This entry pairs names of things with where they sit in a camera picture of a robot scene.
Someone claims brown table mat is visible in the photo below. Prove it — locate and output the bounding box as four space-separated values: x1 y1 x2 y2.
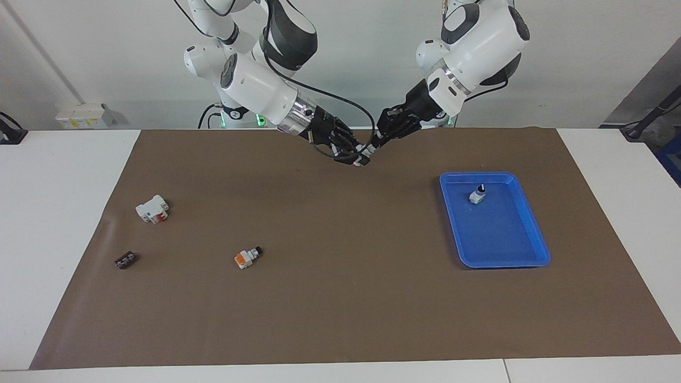
29 127 681 370

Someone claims blue plastic tray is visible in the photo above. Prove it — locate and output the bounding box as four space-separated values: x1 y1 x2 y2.
439 171 552 269

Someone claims white circuit breaker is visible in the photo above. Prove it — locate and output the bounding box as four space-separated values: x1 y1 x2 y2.
135 195 170 224

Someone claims black stand pole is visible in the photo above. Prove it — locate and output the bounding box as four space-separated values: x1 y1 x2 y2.
620 85 681 141

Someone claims blue crate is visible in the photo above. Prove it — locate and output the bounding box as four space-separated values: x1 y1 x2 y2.
655 136 681 188

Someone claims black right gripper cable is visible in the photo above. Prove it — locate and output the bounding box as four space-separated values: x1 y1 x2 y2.
264 21 377 159

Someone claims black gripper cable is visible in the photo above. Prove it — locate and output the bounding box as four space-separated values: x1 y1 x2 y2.
439 0 511 99
264 21 377 159

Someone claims black left base cable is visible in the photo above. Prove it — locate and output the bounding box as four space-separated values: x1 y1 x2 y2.
379 80 429 127

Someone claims black base cable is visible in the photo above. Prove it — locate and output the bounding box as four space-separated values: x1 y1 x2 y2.
379 80 429 127
198 103 223 130

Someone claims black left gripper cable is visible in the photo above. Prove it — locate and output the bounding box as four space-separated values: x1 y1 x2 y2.
439 0 511 99

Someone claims black right base cable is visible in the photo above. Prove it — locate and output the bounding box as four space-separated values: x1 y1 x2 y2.
198 103 223 130

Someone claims white orange push-button switch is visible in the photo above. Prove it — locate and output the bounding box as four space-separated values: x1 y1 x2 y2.
234 246 264 270

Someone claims white wall socket box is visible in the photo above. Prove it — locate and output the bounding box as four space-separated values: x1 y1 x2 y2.
55 103 115 130

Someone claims black clamp with cable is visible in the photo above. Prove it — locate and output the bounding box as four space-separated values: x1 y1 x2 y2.
0 112 29 145

